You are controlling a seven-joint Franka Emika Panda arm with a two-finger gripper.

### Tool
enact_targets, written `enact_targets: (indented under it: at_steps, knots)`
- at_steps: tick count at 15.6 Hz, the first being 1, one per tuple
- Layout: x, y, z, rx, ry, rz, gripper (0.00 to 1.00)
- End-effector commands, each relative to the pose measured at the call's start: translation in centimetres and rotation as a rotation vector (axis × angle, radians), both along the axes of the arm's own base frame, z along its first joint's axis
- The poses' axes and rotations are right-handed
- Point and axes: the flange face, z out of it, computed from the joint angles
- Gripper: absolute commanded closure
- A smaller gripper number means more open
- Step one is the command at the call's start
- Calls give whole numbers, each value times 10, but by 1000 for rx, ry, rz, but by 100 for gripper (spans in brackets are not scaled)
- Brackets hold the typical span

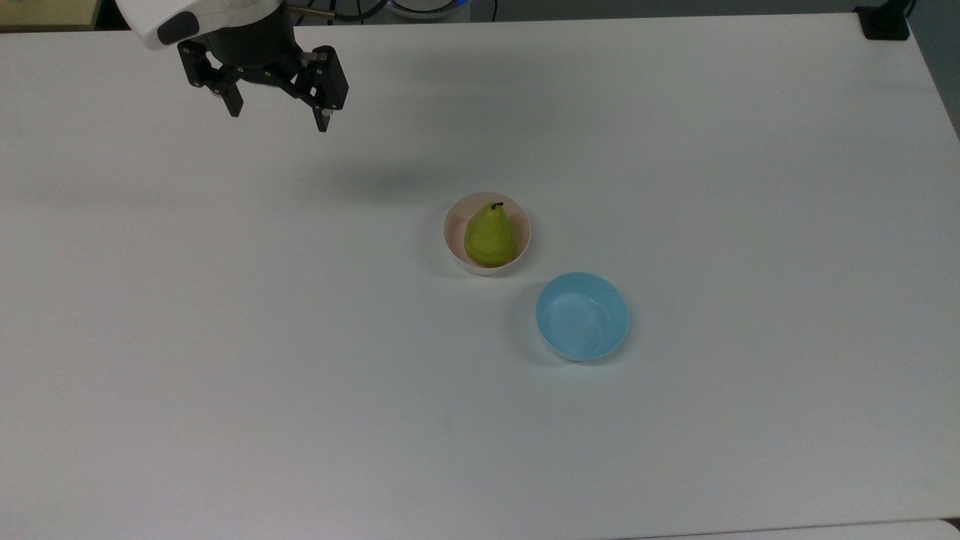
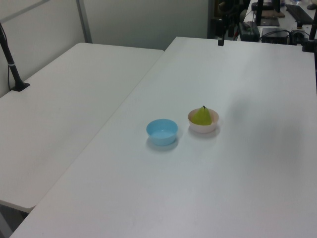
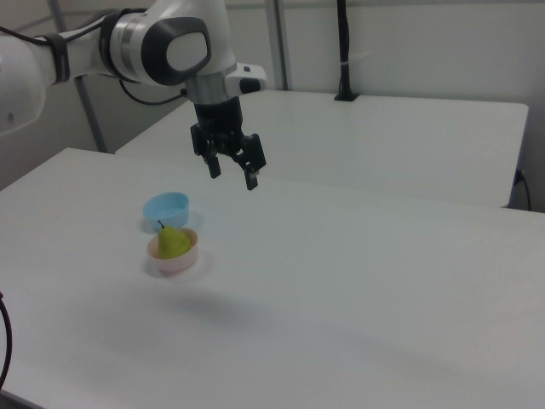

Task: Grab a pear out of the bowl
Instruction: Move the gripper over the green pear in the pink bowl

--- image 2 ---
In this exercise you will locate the black Franka gripper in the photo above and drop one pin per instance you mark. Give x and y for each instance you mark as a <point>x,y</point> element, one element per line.
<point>226,10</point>

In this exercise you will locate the green pear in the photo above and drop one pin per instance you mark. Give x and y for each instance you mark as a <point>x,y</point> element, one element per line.
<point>202,116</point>

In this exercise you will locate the pink plastic bowl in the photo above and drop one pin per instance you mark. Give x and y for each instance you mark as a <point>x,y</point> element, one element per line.
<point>203,127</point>

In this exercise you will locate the blue plastic bowl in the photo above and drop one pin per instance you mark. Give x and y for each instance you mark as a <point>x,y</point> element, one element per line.
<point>162,135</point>

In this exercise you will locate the grey green device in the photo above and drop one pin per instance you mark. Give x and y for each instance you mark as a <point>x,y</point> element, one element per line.
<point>248,31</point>

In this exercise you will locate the black monitor stand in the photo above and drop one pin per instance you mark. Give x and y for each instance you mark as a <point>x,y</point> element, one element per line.
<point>262,17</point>

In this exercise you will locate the black electronics box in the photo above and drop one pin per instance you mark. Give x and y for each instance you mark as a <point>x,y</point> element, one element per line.
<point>275,34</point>

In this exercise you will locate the brown wooden board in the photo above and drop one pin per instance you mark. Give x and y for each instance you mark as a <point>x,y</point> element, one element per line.
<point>273,13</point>

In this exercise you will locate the black keyboard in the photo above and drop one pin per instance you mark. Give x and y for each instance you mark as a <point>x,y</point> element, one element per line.
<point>299,13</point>

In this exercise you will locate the black clamp stand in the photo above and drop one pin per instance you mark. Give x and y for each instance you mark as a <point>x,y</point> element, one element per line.
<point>309,37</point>

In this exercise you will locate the white folding side table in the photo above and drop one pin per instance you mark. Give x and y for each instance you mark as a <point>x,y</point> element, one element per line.
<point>62,111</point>

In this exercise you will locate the grey partition post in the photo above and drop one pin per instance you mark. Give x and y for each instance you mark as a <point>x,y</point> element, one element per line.
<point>84,21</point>

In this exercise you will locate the black camera stand pole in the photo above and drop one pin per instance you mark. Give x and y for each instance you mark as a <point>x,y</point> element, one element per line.
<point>11,64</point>

